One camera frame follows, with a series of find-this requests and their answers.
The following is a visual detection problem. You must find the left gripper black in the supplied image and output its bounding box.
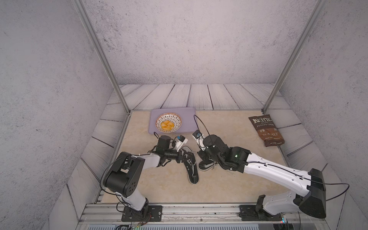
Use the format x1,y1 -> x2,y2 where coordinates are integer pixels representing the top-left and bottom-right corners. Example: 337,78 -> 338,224
163,148 -> 193,164

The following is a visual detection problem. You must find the black canvas sneaker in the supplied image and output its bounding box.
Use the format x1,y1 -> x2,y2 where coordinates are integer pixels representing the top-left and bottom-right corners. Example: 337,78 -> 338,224
182,151 -> 199,185
197,149 -> 218,171

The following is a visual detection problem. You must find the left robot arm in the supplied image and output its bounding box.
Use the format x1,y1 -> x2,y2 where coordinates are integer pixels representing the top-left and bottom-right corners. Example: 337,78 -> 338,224
103,135 -> 199,212

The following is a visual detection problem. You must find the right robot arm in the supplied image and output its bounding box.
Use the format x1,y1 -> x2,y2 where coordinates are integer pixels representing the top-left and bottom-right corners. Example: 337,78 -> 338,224
193,134 -> 326,219

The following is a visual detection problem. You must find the yellow bread roll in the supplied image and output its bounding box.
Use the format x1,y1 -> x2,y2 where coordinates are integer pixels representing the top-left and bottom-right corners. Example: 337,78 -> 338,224
161,120 -> 175,131

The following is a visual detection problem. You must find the patterned ceramic bowl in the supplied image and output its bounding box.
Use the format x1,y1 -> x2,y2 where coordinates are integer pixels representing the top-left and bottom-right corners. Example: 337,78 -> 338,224
155,113 -> 182,133

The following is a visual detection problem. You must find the lavender tray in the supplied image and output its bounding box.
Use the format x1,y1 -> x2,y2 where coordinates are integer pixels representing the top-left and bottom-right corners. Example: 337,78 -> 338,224
149,107 -> 197,134

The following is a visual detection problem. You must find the brown potato chips bag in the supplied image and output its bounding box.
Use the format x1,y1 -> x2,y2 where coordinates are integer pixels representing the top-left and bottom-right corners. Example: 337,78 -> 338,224
249,115 -> 285,147

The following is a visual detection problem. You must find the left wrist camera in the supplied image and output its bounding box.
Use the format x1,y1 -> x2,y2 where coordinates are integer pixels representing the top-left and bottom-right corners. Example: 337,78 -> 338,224
174,135 -> 188,152

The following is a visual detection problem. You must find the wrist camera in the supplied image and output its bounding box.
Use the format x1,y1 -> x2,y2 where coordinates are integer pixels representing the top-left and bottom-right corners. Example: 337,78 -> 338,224
192,129 -> 206,151
174,135 -> 188,152

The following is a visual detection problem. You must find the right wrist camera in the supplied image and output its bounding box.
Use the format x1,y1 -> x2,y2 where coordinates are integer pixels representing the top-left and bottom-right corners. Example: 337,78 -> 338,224
192,129 -> 206,151

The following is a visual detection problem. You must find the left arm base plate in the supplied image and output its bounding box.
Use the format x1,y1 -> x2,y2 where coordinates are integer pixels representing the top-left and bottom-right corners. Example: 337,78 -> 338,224
121,205 -> 163,223

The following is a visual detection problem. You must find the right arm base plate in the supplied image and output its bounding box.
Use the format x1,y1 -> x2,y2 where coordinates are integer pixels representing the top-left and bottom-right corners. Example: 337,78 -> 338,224
239,195 -> 282,221

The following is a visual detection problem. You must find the aluminium front rail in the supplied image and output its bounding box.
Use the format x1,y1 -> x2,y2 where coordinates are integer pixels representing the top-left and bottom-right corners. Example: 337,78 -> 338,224
77,203 -> 329,230

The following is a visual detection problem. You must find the left aluminium frame post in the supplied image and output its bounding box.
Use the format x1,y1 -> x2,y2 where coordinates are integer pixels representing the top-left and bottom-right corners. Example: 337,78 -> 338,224
72,0 -> 130,114

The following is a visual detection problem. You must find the aluminium frame post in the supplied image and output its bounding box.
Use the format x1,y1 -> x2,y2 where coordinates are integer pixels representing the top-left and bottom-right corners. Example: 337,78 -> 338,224
262,0 -> 327,114
72,0 -> 130,114

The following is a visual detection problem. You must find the right aluminium frame post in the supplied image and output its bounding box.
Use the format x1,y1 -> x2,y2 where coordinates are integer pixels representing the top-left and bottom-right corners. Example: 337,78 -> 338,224
262,0 -> 327,114

